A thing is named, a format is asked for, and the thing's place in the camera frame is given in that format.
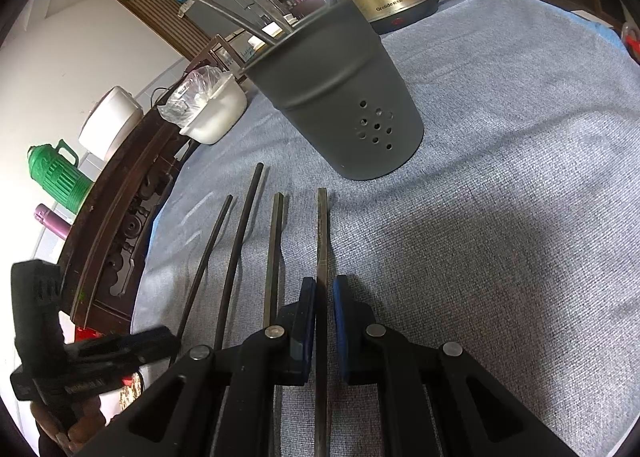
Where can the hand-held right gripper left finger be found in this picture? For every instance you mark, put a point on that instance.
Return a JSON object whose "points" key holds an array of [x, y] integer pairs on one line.
{"points": [[305, 317]]}

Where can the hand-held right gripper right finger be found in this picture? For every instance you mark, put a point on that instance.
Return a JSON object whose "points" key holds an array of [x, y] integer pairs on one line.
{"points": [[341, 322]]}

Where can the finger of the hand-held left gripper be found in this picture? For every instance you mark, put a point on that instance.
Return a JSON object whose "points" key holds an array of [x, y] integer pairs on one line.
{"points": [[150, 342]]}

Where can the grey perforated utensil holder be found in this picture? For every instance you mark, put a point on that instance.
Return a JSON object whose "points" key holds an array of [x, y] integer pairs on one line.
{"points": [[320, 102]]}

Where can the person's left hand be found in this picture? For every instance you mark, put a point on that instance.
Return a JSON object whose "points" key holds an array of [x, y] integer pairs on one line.
{"points": [[90, 417]]}

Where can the purple bottle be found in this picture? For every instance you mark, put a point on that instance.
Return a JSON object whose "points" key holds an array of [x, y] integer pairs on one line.
{"points": [[52, 222]]}

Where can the dark carved wooden sideboard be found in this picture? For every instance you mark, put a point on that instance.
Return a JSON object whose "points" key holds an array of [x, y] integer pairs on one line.
{"points": [[115, 237]]}

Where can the green thermos jug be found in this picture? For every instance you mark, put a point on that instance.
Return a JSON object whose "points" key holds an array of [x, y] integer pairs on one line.
{"points": [[60, 177]]}

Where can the white rice cooker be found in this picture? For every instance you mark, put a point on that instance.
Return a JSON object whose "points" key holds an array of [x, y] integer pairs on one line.
{"points": [[110, 122]]}

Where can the white ceramic pot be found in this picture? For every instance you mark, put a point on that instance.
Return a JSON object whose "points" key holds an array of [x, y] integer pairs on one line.
{"points": [[215, 122]]}

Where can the dark wooden dining chair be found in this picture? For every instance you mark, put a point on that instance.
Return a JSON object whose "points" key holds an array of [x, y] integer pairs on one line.
{"points": [[220, 52]]}

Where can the light blue table cover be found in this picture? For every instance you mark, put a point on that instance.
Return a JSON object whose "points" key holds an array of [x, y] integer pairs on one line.
{"points": [[595, 21]]}

